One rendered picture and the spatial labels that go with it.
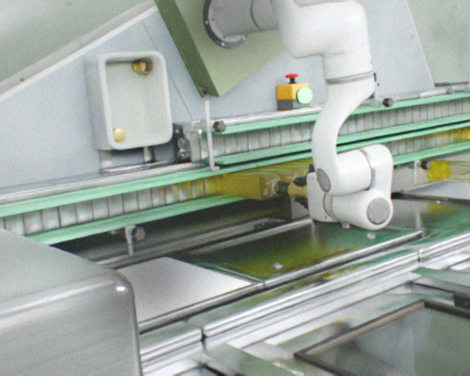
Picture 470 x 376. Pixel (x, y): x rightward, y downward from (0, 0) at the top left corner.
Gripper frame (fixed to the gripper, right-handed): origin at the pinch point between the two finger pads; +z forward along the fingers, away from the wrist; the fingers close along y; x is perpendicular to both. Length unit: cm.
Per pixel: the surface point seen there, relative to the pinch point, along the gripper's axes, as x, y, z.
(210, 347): 36, -14, -35
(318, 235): -6.5, -12.6, 6.7
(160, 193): 25.7, 0.2, 24.7
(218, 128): 13.2, 14.9, 14.7
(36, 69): 43, 33, 91
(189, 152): 16.5, 8.7, 27.2
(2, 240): 66, 24, -111
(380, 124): -52, 7, 46
